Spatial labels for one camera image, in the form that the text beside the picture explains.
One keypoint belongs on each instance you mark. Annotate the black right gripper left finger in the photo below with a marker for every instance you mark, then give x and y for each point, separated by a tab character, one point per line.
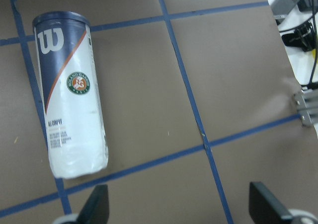
96	209

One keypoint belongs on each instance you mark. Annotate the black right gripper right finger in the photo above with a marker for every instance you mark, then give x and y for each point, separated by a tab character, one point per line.
265	208

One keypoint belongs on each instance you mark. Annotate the Wilson tennis ball can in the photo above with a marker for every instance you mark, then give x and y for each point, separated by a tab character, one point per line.
76	136

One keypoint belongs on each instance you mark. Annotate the aluminium frame post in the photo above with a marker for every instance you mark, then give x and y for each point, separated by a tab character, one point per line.
306	102

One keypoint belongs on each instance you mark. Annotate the grey adapter with cables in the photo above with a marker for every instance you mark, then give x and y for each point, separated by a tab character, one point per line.
283	7

